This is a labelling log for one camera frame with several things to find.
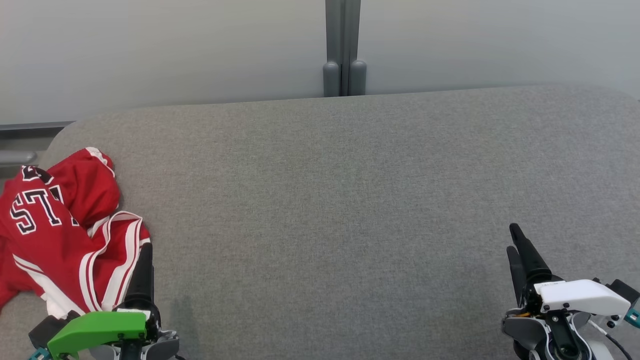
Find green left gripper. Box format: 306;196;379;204
47;242;162;359

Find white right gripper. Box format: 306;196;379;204
506;223;632;317

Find red shorts white stripes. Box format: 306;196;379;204
12;210;152;321

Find red jersey with lettering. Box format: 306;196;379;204
0;146;123;312

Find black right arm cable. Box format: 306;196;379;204
589;320;627;360

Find grey metal tube handle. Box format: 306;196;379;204
0;150;39;166

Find grey metal rail frame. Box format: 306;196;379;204
0;121;76;151

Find grey partition post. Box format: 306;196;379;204
322;0;368;98

